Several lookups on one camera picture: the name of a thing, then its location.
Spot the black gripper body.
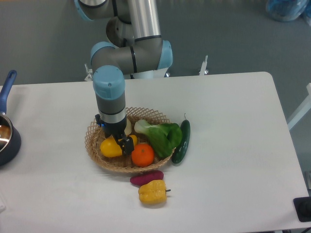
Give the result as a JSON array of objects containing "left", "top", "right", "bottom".
[{"left": 95, "top": 114, "right": 127, "bottom": 140}]

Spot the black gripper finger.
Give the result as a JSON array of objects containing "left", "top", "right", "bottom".
[
  {"left": 111, "top": 137, "right": 121, "bottom": 149},
  {"left": 118, "top": 135, "right": 134, "bottom": 155}
]

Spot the yellow mango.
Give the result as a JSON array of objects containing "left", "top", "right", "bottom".
[{"left": 100, "top": 136, "right": 123, "bottom": 158}]

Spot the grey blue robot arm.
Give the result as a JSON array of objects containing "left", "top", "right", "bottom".
[{"left": 74, "top": 0, "right": 173, "bottom": 155}]

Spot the woven wicker basket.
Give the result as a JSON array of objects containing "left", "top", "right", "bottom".
[{"left": 85, "top": 107, "right": 171, "bottom": 173}]

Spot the beige potato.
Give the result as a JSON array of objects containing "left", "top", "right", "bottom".
[{"left": 124, "top": 118, "right": 132, "bottom": 135}]

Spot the orange fruit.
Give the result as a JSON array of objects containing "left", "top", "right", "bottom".
[{"left": 131, "top": 144, "right": 155, "bottom": 167}]

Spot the purple sweet potato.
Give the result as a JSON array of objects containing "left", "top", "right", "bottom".
[{"left": 130, "top": 170, "right": 164, "bottom": 186}]

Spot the green bok choy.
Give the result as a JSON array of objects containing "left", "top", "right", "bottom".
[{"left": 134, "top": 119, "right": 183, "bottom": 159}]

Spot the dark green cucumber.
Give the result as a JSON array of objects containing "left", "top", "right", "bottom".
[{"left": 171, "top": 114, "right": 191, "bottom": 165}]

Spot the yellow bell pepper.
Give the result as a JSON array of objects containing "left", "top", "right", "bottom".
[{"left": 138, "top": 180, "right": 171, "bottom": 205}]

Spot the white stand foot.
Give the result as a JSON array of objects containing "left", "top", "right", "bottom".
[{"left": 199, "top": 55, "right": 209, "bottom": 76}]

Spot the blue saucepan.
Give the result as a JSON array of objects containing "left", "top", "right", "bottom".
[{"left": 0, "top": 70, "right": 21, "bottom": 166}]

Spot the black device at edge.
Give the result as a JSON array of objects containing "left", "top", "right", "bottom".
[{"left": 293, "top": 197, "right": 311, "bottom": 222}]

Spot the blue plastic bag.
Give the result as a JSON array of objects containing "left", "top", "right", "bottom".
[{"left": 266, "top": 0, "right": 311, "bottom": 26}]

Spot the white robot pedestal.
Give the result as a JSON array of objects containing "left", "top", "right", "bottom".
[{"left": 84, "top": 64, "right": 171, "bottom": 82}]

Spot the white frame right edge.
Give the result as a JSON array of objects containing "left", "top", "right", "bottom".
[{"left": 287, "top": 83, "right": 311, "bottom": 130}]

